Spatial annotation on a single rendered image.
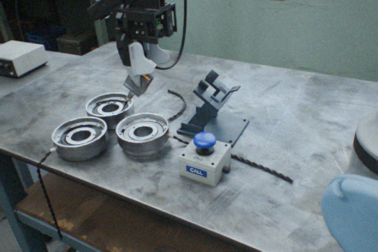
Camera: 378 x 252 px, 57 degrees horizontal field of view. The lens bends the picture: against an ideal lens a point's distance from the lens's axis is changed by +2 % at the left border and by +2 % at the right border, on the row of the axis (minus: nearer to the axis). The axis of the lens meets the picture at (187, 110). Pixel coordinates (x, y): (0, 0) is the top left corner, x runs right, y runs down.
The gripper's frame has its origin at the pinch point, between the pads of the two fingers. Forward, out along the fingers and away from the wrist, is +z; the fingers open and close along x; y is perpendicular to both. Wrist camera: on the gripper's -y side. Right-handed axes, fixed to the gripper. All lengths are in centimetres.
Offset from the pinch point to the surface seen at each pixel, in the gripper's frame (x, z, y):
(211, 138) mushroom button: -6.5, 5.8, 18.1
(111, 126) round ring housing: -2.8, 12.1, -7.4
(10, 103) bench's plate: -3.3, 12.8, -38.9
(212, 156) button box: -7.5, 8.7, 18.7
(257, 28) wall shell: 157, 41, -23
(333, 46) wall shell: 156, 47, 22
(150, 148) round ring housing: -7.4, 10.9, 5.8
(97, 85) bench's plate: 13.2, 12.9, -24.9
